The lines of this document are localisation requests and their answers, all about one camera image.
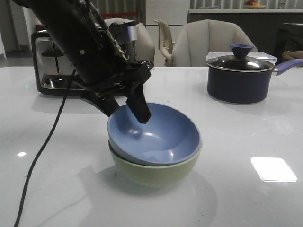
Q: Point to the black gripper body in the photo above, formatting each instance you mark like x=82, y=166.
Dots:
x=121, y=84

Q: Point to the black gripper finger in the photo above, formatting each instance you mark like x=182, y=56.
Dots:
x=106, y=104
x=137, y=103

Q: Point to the blue bowl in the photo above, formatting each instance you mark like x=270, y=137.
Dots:
x=169, y=137

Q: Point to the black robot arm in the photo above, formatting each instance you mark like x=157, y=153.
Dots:
x=104, y=71

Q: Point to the beige armchair left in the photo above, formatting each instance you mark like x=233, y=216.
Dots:
x=144, y=47

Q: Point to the beige armchair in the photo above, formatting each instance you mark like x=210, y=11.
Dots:
x=144, y=47
x=196, y=39

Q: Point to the beige plastic chair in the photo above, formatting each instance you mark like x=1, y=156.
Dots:
x=165, y=44

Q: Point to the black silver four-slot toaster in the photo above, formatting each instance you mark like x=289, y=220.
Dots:
x=52, y=69

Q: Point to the green bowl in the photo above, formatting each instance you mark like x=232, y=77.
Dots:
x=155, y=176

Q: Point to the beige armchair right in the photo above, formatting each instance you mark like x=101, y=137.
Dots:
x=196, y=39

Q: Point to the dark blue saucepan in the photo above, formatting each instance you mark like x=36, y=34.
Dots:
x=244, y=87

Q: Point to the glass lid blue knob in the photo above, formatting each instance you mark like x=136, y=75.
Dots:
x=239, y=61

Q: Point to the fruit bowl on counter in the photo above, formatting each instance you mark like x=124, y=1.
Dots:
x=252, y=4

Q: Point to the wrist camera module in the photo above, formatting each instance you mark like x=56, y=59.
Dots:
x=126, y=34

